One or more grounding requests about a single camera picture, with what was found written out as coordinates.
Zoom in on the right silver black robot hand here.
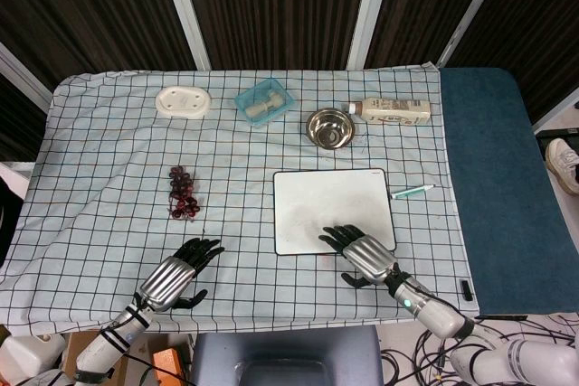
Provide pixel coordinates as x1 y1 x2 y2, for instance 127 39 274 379
318 224 402 290

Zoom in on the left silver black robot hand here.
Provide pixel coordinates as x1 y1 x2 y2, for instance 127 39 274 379
138 236 226 314

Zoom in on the green white marker pen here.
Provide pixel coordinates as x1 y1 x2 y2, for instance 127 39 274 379
390 184 438 200

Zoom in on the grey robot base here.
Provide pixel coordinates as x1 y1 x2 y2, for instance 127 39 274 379
189 325 384 386

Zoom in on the white drawing board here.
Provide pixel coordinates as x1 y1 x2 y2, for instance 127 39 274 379
272 168 398 257

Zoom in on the orange box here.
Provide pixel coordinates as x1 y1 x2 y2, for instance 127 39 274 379
151 347 191 386

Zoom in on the bunch of dark red grapes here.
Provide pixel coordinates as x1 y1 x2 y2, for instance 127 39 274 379
166 165 202 222

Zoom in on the brown cardboard box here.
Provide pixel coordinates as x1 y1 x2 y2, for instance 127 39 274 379
61 331 194 386

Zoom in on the white black checked tablecloth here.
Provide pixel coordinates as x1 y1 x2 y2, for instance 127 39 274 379
0 62 481 337

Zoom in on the stainless steel bowl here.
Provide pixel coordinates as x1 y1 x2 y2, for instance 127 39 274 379
306 108 356 151

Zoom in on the dark teal table pad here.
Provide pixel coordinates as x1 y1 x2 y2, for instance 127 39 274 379
439 67 575 319

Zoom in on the beige milk tea bottle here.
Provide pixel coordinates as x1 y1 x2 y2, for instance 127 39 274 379
346 97 432 127

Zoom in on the white plastic jug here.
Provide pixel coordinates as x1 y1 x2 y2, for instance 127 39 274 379
0 334 67 381

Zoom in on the white oval soap dish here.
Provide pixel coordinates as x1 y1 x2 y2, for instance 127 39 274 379
155 86 213 120

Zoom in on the white dumbbell shaped item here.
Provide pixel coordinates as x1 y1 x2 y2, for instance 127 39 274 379
245 91 284 121

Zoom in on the clear container with blue lid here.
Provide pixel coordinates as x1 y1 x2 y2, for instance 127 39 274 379
233 78 296 128

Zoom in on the white sneaker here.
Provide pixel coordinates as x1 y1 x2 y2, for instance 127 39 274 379
545 137 579 197

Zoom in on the tangle of black cables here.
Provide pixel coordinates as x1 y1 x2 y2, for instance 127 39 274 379
382 312 579 386

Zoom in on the white metal frame post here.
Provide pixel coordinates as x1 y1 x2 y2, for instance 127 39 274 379
436 0 515 69
157 0 212 71
531 86 579 135
347 0 399 71
0 42 53 108

